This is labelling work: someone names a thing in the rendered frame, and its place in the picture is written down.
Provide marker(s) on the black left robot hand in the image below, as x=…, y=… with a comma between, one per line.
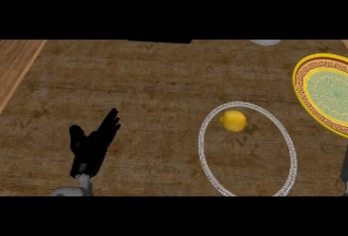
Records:
x=93, y=144

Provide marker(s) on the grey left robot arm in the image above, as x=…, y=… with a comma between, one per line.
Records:
x=82, y=186

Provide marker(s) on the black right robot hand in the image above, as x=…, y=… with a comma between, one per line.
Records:
x=343, y=175

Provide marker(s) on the pale grey round object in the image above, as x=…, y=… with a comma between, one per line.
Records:
x=265, y=41

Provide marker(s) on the yellow cupcake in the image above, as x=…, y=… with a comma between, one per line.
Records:
x=233, y=120

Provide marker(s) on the yellow patterned plate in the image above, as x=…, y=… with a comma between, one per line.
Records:
x=326, y=92

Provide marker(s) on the oval placemat with white rim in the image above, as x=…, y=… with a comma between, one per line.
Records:
x=253, y=159

